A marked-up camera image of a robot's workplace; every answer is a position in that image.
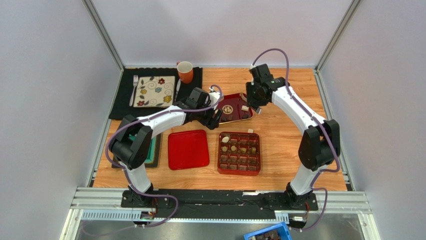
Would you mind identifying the blue plastic bin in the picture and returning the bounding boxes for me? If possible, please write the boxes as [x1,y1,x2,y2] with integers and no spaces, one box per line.
[243,222,293,240]

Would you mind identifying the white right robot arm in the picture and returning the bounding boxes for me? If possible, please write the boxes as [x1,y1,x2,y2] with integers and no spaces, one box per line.
[246,64,340,209]

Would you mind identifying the orange mug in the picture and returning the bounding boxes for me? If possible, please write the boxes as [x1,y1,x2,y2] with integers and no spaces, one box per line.
[176,61,194,84]

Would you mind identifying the silver fork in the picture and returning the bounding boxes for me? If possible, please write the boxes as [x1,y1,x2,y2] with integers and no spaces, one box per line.
[129,75,139,107]

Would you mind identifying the metal serving tongs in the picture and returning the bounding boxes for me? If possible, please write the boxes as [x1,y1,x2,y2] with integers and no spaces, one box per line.
[239,92,262,115]

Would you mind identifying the red chocolate serving tray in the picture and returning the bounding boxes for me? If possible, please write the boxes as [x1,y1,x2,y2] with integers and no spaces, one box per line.
[217,93,254,124]

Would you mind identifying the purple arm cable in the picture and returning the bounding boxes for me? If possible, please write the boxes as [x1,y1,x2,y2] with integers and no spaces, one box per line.
[250,48,341,232]
[104,84,224,229]

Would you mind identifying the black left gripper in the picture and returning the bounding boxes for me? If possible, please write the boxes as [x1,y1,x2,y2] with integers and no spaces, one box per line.
[196,100,223,131]

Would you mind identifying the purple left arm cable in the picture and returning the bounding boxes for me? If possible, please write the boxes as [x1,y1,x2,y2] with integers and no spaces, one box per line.
[104,84,224,229]

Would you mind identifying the floral square plate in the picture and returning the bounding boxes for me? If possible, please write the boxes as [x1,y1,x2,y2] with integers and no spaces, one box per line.
[132,76,176,108]

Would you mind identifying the turquoise glazed dark plate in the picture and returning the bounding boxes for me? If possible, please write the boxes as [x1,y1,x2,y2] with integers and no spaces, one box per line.
[107,133,162,170]

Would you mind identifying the red tin lid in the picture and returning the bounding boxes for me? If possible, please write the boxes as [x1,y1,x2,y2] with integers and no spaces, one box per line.
[167,130,210,171]

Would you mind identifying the red chocolate box with tray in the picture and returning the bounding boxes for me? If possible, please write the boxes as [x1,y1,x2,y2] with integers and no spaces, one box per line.
[217,131,262,176]

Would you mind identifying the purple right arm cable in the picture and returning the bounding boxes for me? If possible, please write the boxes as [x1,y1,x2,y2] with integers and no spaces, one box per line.
[250,48,341,232]

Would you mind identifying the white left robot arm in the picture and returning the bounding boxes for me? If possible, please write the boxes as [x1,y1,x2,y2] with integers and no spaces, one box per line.
[104,84,224,198]

